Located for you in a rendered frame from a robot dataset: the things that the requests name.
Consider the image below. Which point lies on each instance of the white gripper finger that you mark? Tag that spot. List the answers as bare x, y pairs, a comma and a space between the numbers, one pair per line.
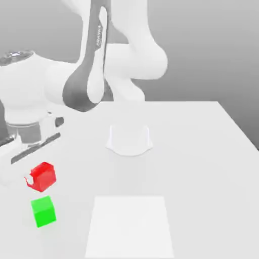
29, 178

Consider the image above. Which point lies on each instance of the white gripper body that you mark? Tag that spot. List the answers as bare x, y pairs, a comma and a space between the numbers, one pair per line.
24, 161

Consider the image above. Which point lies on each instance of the small red cube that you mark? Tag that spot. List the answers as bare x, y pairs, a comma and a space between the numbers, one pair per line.
45, 178

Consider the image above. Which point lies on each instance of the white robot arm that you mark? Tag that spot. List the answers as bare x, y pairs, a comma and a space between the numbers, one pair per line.
125, 60

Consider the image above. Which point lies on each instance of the small green cube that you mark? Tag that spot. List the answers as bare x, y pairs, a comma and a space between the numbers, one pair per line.
44, 212

